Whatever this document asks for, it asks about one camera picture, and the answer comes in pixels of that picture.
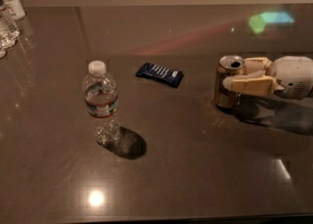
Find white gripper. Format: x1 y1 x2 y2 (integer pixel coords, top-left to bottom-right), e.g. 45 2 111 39
222 56 313 100

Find orange soda can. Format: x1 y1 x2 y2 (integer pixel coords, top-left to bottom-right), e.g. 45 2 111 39
214 55 246 110

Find dark blue snack wrapper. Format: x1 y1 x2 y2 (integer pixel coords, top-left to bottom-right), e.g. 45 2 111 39
136 63 184 88

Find clear plastic water bottle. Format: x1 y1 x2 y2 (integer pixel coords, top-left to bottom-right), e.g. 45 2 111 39
82 61 120 147

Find clear ribbed bottle at left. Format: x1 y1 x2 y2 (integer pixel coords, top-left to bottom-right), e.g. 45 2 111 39
0 0 21 49

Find white labelled bottle at back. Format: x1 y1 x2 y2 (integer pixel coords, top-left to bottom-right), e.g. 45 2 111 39
3 0 26 21

